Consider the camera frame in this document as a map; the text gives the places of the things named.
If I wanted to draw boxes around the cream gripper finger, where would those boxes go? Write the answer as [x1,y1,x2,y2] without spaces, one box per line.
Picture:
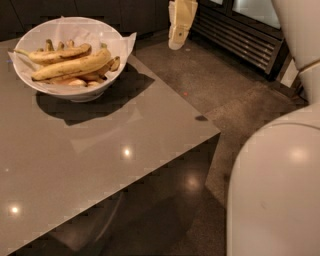
[168,0,198,50]

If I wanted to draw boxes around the large front yellow banana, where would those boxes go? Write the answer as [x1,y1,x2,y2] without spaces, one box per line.
[31,46,111,81]

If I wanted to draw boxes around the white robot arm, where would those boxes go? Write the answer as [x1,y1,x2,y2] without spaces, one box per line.
[226,0,320,256]

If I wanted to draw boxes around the white bowl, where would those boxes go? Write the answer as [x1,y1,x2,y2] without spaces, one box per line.
[12,17,129,103]

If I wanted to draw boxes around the upper yellow banana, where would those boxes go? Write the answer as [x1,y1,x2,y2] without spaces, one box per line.
[14,43,92,65]

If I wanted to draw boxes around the dark cabinet fronts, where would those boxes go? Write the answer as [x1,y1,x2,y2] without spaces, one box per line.
[0,0,169,41]

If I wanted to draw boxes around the black glass door refrigerator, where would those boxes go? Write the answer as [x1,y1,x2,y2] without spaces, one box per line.
[192,0,288,79]

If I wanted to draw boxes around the white paper liner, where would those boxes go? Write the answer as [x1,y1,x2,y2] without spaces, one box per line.
[7,15,137,96]

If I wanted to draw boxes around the bunch of small bananas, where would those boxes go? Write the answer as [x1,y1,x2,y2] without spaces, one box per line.
[35,39,121,89]

